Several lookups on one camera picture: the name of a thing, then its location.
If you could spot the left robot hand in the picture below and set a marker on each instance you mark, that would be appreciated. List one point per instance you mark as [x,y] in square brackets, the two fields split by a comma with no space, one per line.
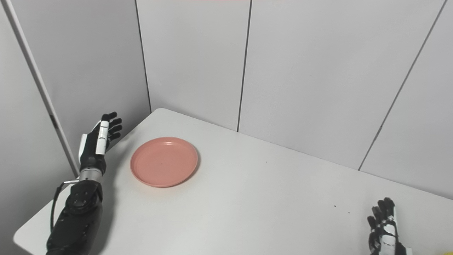
[93,148]

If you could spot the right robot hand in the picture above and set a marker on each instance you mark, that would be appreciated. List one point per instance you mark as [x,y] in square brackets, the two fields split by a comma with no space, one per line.
[384,230]

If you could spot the pink round plate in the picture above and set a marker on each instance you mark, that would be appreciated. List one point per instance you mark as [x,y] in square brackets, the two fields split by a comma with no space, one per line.
[164,162]

